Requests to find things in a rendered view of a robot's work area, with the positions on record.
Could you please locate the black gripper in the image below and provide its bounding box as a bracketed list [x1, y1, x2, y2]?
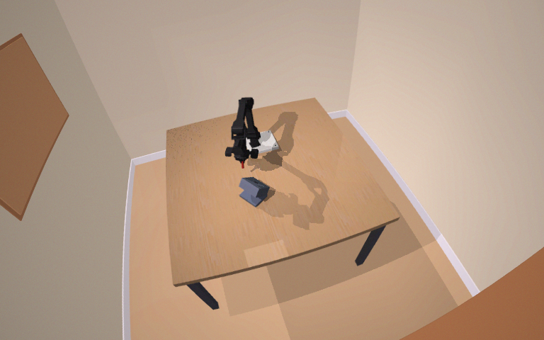
[225, 144, 259, 159]

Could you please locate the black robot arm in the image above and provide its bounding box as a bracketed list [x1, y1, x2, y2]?
[231, 97, 261, 162]

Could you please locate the dark grey sloped panel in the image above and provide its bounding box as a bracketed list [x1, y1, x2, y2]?
[239, 177, 270, 207]

